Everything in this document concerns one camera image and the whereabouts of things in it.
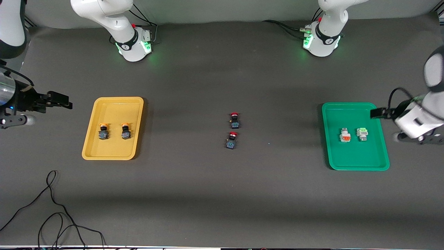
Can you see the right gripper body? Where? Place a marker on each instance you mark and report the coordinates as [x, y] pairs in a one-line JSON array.
[[27, 101]]

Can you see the green white button switch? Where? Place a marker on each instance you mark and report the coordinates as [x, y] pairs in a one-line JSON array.
[[362, 133]]

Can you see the orange white button switch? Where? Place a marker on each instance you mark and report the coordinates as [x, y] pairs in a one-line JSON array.
[[344, 136]]

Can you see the yellow push button switch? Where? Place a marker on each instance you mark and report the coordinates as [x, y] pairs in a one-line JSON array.
[[126, 133], [103, 133]]

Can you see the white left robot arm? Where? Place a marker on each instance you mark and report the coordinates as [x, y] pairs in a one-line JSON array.
[[326, 38]]

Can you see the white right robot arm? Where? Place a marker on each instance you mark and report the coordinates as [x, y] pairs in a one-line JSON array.
[[128, 41]]

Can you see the green plastic tray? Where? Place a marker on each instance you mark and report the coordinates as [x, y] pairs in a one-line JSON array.
[[333, 152]]

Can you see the yellow plastic tray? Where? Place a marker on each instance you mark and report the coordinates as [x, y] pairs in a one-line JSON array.
[[112, 149]]

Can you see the dark grey table mat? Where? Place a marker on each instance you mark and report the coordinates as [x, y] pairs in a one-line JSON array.
[[222, 194]]

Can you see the aluminium frame profile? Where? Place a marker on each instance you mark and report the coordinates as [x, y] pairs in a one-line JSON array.
[[30, 22]]

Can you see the red push button switch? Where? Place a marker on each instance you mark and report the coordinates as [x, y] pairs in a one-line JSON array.
[[235, 121], [231, 141]]

